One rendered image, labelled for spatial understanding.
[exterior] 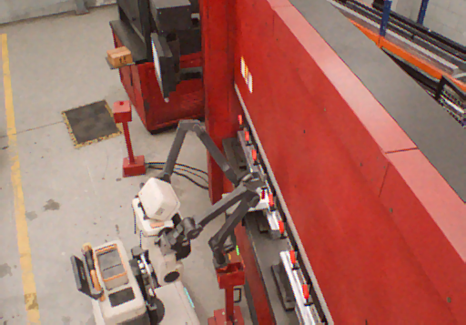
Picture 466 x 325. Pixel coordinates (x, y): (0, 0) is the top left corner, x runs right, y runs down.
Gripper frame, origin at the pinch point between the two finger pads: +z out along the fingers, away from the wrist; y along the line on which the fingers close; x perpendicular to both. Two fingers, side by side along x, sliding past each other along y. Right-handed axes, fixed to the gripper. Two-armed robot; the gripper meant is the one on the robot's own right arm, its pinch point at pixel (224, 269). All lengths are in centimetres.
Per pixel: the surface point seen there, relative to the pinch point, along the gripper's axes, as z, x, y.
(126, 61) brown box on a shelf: -33, 252, -37
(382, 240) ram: -115, -91, 54
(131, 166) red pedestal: 53, 196, -69
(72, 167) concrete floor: 50, 223, -135
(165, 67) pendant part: -72, 133, 3
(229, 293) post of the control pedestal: 32.2, 2.6, -3.9
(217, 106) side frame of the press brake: -33, 120, 31
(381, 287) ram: -101, -97, 50
